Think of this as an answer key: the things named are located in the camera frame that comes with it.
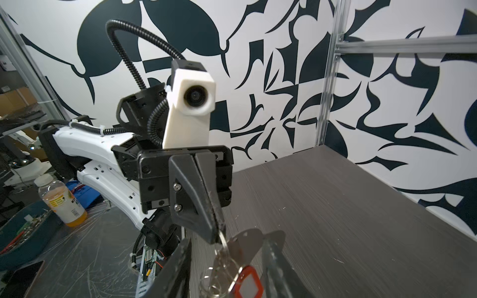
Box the red key tag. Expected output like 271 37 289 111
229 265 264 298

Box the silver metal plate key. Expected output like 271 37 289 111
208 228 287 298

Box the orange juice bottle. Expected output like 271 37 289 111
34 173 88 227

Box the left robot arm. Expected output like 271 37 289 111
39 81 233 245

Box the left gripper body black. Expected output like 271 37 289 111
137 146 234 214

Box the black corrugated cable hose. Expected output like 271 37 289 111
105 19 187 148

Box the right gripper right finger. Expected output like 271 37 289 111
261 230 313 298

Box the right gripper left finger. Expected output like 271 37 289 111
144 238 192 298

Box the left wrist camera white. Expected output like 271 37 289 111
162 59 216 149

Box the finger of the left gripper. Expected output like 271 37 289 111
195 151 226 238
168 153 217 244

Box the teal plastic tray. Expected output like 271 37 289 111
1 201 63 271

